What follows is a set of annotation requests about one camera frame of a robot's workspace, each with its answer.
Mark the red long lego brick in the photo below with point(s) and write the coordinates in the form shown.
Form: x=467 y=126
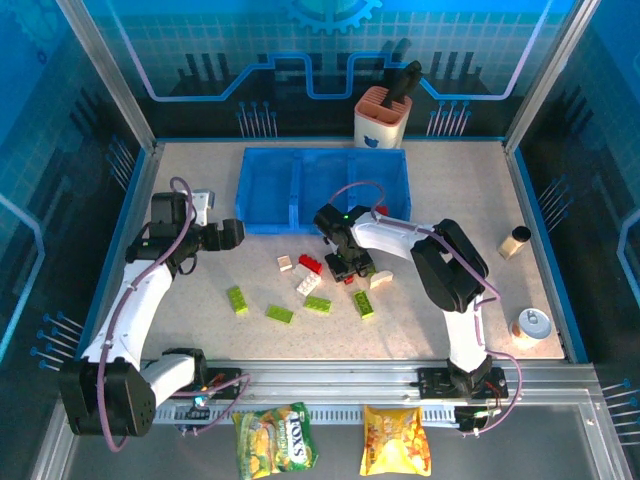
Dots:
x=310 y=263

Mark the white curved lego brick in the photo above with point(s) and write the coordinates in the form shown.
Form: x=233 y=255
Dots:
x=381 y=279

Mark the white studded lego brick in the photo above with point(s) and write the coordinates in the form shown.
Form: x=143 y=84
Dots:
x=307 y=286

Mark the small beige lego brick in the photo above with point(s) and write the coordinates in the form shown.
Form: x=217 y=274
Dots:
x=284 y=263

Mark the green long lego brick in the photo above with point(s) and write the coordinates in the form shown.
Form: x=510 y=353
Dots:
x=364 y=305
x=238 y=300
x=318 y=304
x=279 y=314

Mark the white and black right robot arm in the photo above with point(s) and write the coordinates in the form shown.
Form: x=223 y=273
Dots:
x=385 y=235

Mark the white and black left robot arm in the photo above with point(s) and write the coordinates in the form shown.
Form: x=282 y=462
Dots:
x=135 y=295

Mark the blue three-compartment plastic bin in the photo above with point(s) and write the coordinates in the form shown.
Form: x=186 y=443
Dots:
x=270 y=190

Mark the white knife block pink top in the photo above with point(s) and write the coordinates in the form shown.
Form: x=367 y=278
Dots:
x=380 y=127

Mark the beige bottle with black cap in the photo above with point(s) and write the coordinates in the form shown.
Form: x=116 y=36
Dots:
x=511 y=246

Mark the small controller board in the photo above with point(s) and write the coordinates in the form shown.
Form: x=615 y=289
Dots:
x=475 y=419
x=197 y=404

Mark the yellow snack bag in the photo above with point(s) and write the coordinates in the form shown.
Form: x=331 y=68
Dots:
x=395 y=442

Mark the green Fox's candy bag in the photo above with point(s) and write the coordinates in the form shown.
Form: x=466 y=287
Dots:
x=275 y=442

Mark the silver-top tin can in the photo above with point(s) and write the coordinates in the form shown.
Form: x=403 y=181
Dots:
x=534 y=324

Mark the aluminium mounting rail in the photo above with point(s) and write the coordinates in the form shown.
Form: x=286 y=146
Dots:
x=330 y=375

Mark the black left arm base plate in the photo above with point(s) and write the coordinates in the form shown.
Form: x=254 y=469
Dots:
x=227 y=375

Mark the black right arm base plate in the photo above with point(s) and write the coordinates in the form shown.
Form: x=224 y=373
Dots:
x=430 y=382

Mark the aluminium frame post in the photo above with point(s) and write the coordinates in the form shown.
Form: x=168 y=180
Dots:
x=550 y=75
x=107 y=75

